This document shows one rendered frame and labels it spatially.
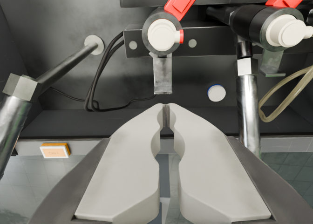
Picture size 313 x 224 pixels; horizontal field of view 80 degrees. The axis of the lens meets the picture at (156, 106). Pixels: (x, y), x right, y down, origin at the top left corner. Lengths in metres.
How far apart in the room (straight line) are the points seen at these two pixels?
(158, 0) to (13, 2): 0.32
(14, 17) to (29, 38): 0.04
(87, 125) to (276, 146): 0.40
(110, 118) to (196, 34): 0.28
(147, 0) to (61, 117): 0.35
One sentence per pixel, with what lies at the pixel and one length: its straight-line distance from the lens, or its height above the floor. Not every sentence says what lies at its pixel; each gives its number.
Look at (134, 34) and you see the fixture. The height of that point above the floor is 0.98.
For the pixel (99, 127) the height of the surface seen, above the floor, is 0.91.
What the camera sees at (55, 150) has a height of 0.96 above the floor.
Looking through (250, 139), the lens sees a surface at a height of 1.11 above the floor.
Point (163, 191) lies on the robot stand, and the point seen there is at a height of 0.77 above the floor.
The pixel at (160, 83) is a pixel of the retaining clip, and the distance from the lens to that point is 0.15.
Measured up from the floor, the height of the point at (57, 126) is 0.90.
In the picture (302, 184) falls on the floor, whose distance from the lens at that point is 2.47.
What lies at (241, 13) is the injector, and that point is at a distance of 0.19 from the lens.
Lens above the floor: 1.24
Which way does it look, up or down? 60 degrees down
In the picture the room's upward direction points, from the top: 178 degrees counter-clockwise
